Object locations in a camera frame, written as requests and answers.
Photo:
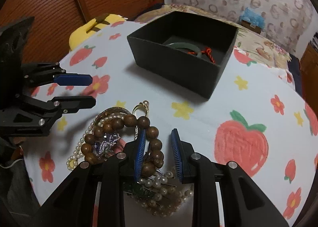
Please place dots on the silver purple brooch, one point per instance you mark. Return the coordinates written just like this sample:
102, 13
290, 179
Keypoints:
103, 147

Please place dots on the green jade bangle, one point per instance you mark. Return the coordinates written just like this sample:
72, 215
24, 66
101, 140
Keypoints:
184, 45

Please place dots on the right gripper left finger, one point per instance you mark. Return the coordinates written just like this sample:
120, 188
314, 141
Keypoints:
92, 195

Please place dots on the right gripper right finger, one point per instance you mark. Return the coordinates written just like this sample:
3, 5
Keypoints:
225, 188

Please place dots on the brown louvered wardrobe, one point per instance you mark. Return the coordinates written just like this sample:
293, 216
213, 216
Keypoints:
74, 0

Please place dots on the strawberry print white sheet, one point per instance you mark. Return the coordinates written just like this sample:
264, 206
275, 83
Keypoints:
254, 117

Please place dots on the black jewelry box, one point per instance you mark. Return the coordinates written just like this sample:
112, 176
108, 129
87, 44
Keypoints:
214, 38

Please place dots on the blue bag on box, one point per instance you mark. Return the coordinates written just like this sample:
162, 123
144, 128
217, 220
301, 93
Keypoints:
252, 21

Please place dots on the wooden sideboard cabinet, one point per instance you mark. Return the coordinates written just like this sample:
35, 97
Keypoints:
308, 64

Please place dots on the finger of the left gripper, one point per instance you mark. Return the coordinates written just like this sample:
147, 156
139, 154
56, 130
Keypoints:
58, 106
73, 79

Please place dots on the yellow plush toy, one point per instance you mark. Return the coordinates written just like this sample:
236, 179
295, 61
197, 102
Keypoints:
93, 26

